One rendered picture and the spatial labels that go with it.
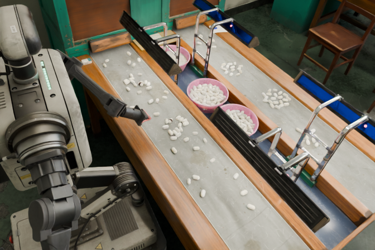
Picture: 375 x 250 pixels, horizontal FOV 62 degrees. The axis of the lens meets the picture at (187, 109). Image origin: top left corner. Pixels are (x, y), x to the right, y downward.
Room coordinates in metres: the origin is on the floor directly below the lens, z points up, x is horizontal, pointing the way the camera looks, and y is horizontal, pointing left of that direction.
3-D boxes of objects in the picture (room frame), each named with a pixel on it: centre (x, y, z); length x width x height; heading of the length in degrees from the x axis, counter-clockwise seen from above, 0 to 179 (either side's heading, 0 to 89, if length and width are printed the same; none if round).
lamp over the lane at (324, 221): (0.76, -0.32, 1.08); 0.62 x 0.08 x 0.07; 38
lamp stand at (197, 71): (1.82, -0.11, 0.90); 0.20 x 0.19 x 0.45; 38
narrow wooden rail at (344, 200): (1.46, -0.35, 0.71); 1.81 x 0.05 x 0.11; 38
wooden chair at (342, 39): (2.94, -1.47, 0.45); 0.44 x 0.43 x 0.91; 37
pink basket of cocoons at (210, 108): (1.49, -0.12, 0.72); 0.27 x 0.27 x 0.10
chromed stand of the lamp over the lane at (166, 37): (1.57, 0.20, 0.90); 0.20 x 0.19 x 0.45; 38
